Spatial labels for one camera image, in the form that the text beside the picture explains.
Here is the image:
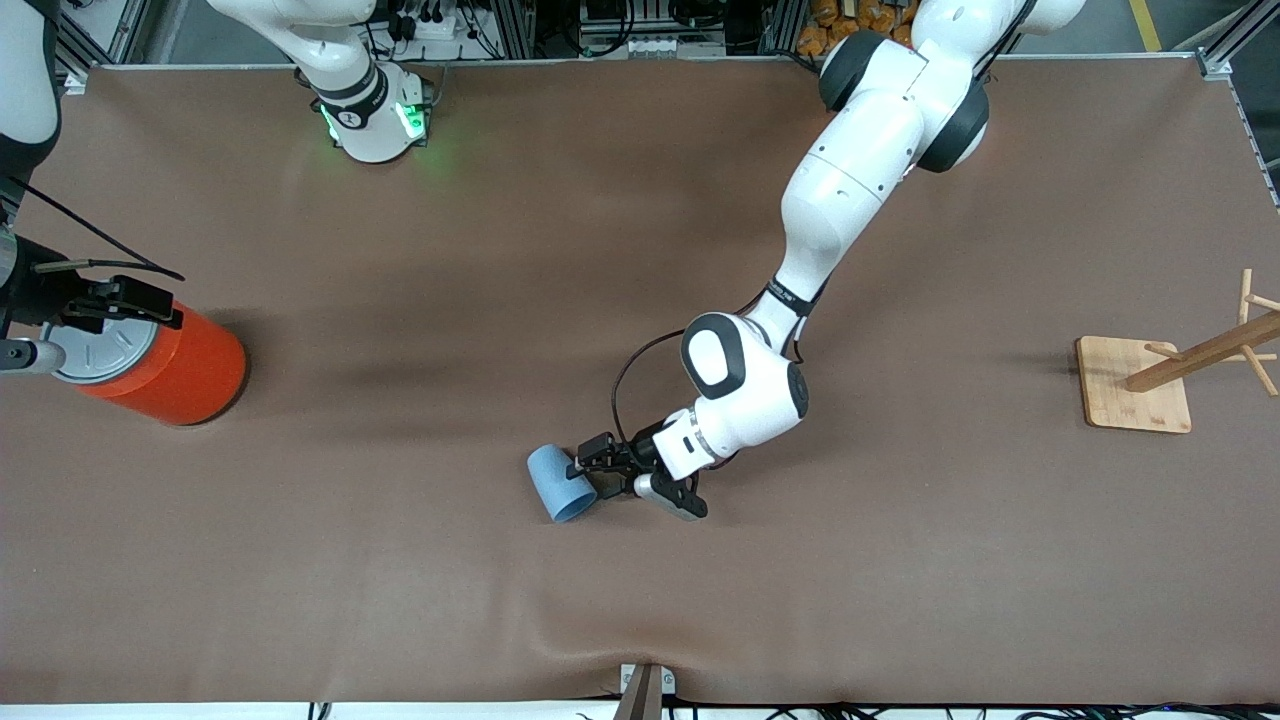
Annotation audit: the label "orange snack bags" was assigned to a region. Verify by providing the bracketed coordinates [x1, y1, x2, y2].
[797, 0, 919, 57]

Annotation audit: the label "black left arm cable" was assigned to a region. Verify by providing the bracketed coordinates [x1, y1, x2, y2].
[609, 292, 807, 473]

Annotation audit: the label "grey metal clamp bracket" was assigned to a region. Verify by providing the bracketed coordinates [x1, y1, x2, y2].
[612, 662, 677, 720]

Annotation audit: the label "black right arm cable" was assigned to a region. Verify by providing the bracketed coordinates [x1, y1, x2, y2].
[0, 174, 187, 283]

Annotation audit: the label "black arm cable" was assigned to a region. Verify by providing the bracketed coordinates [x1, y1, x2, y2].
[0, 174, 187, 283]
[609, 292, 807, 473]

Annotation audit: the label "white terminal block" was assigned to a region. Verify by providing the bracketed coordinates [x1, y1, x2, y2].
[588, 35, 727, 59]

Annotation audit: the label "light blue plastic cup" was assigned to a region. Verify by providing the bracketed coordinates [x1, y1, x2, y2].
[527, 444, 600, 525]

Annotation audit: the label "aluminium frame profile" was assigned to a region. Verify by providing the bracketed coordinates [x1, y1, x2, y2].
[1195, 0, 1280, 81]
[55, 0, 151, 96]

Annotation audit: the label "brown table mat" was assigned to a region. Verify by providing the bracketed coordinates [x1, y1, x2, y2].
[0, 55, 1280, 707]

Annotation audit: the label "wooden mug tree stand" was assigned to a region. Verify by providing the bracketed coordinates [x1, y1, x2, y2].
[1076, 268, 1280, 435]

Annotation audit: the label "orange canister with grey lid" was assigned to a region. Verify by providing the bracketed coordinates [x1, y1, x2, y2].
[44, 298, 248, 428]

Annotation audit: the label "grey right arm base box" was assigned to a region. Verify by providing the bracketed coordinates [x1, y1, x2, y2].
[398, 75, 438, 143]

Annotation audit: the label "white power strip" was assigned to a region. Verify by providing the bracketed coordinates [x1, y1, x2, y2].
[400, 8, 471, 41]

